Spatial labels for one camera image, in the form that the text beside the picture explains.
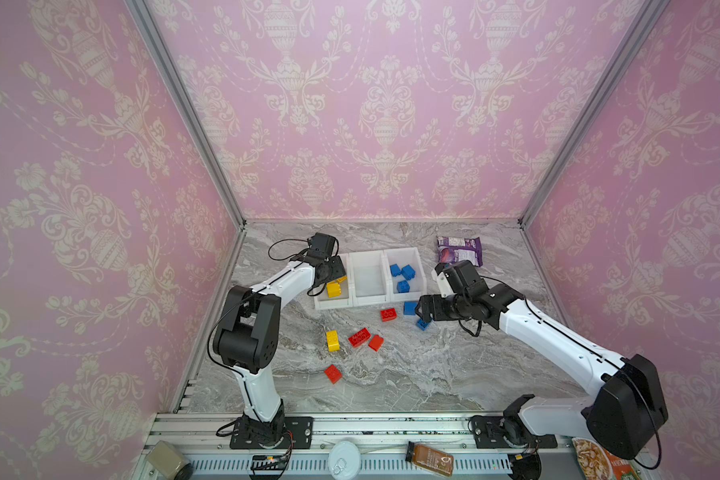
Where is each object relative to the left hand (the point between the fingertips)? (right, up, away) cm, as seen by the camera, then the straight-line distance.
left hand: (335, 270), depth 97 cm
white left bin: (+3, -9, -3) cm, 10 cm away
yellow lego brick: (+2, -2, -7) cm, 7 cm away
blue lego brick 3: (+22, -5, 0) cm, 23 cm away
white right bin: (+23, +5, +8) cm, 25 cm away
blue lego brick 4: (+27, -16, -5) cm, 32 cm away
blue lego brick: (+20, 0, +6) cm, 21 cm away
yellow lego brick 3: (0, -19, -8) cm, 21 cm away
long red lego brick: (+8, -20, -8) cm, 23 cm away
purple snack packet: (+42, +7, +12) cm, 44 cm away
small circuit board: (-14, -45, -24) cm, 53 cm away
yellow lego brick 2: (-1, -6, +2) cm, 7 cm away
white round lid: (+5, -40, -31) cm, 51 cm away
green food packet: (+65, -43, -27) cm, 82 cm away
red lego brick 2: (+13, -21, -8) cm, 26 cm away
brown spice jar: (+25, -40, -30) cm, 56 cm away
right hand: (+28, -9, -15) cm, 33 cm away
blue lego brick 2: (+25, -1, +5) cm, 25 cm away
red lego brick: (+17, -14, -4) cm, 22 cm away
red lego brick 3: (+1, -27, -15) cm, 31 cm away
